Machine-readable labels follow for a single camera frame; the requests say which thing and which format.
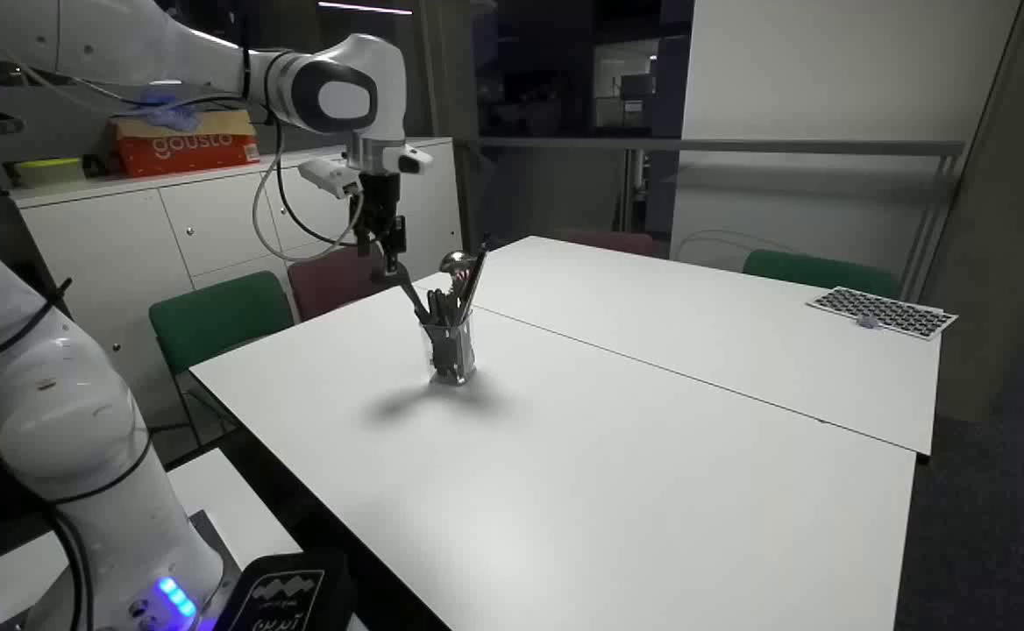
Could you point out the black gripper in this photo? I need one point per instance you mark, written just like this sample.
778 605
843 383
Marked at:
382 205

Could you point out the silver metal spoon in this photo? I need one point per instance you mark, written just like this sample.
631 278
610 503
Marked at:
455 265

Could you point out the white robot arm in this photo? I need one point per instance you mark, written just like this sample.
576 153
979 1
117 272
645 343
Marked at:
57 433

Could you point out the white robot base table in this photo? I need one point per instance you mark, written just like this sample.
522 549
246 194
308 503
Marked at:
234 503

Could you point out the clear plastic utensil holder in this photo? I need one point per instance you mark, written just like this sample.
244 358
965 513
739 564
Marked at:
449 350

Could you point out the dark red chair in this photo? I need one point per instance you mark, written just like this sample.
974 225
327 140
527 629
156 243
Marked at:
619 243
330 281

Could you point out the black ladle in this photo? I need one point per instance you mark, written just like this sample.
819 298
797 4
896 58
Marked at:
422 306

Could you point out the green chair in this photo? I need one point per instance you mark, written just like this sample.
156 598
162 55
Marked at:
823 272
220 316

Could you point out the white cabinet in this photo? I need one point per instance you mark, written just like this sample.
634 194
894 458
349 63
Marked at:
162 246

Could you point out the orange box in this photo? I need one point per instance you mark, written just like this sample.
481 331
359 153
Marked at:
185 146

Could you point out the blue object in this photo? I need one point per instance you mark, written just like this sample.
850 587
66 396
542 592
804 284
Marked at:
170 111

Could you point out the grey metal railing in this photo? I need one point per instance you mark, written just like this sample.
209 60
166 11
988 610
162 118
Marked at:
709 146

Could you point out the yellow green object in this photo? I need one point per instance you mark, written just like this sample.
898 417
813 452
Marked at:
48 171

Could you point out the black device with white print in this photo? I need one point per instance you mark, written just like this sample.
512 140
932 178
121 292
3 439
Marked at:
287 592

